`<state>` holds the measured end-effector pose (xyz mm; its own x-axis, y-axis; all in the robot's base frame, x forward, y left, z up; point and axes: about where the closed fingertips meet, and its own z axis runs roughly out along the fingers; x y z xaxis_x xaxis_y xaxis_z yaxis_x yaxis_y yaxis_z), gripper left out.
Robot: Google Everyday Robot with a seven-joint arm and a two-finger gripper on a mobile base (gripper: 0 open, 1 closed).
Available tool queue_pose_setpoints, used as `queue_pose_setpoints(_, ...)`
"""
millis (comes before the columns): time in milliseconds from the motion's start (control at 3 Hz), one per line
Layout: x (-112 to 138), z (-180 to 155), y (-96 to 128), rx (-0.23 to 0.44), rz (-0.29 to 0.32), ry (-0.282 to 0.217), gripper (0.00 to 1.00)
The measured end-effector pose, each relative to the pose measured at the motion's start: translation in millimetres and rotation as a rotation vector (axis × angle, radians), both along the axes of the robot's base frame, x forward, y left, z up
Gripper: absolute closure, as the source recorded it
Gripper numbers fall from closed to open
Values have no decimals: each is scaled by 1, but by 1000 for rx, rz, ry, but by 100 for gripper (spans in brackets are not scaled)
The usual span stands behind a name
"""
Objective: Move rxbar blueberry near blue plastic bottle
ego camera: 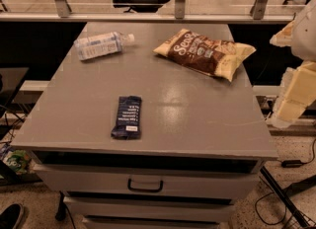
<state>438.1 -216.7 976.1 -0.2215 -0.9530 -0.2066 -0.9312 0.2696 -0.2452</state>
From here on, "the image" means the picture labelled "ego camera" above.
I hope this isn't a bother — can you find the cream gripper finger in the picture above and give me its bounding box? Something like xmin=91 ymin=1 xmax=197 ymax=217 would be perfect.
xmin=271 ymin=61 xmax=316 ymax=128

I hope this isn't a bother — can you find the dark blue rxbar wrapper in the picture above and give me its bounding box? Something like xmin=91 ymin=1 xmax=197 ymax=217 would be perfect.
xmin=111 ymin=96 xmax=142 ymax=139

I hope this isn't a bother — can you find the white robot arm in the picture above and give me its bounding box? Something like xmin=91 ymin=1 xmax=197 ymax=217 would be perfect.
xmin=270 ymin=0 xmax=316 ymax=128

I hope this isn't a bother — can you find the clear blue plastic bottle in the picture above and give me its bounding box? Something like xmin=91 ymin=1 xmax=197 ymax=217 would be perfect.
xmin=74 ymin=32 xmax=135 ymax=60

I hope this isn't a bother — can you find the brown yellow chip bag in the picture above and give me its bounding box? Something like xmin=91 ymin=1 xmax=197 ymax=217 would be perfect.
xmin=154 ymin=29 xmax=256 ymax=82

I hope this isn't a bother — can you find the grey drawer cabinet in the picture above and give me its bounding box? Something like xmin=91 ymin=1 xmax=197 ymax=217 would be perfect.
xmin=14 ymin=23 xmax=277 ymax=229

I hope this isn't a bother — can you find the green blue package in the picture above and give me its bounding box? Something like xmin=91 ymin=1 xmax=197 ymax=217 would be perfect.
xmin=0 ymin=143 xmax=31 ymax=175

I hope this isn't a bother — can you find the black shoe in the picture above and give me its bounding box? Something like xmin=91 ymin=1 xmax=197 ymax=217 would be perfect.
xmin=0 ymin=203 xmax=24 ymax=229

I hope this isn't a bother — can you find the black power adapter cable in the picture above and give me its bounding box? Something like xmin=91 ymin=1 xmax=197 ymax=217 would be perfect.
xmin=280 ymin=137 xmax=316 ymax=169

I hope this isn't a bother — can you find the black drawer handle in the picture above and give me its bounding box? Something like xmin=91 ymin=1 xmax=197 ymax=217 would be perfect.
xmin=127 ymin=179 xmax=164 ymax=193

